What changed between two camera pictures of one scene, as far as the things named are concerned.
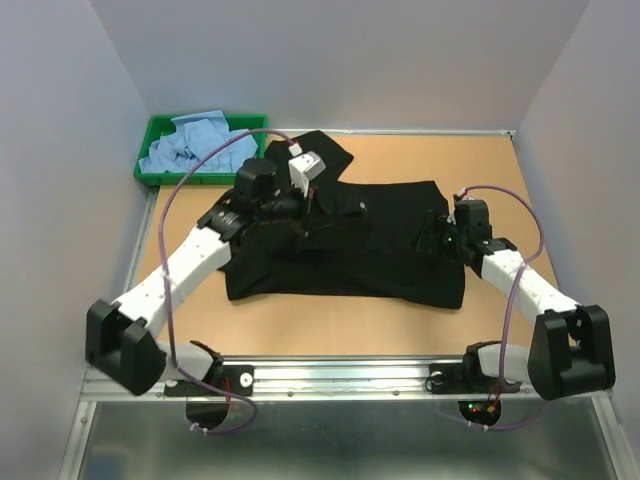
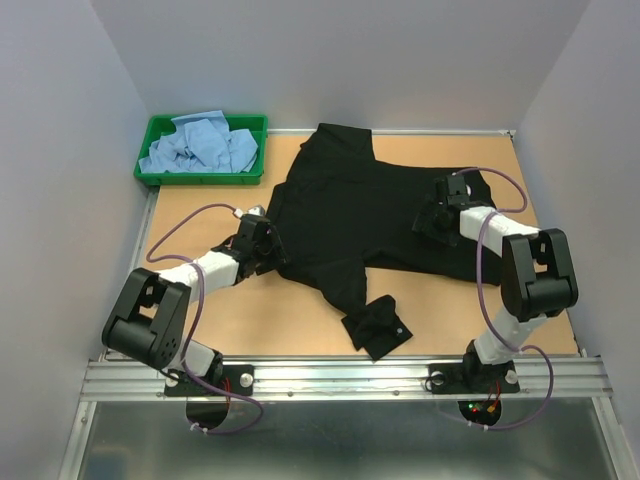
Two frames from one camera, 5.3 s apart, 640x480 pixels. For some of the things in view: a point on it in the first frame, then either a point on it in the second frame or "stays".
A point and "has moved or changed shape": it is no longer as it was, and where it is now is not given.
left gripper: x=308 y=224 to x=279 y=257
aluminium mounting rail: x=336 y=379 stays
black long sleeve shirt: x=360 y=243 has moved or changed shape
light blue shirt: x=196 y=137 stays
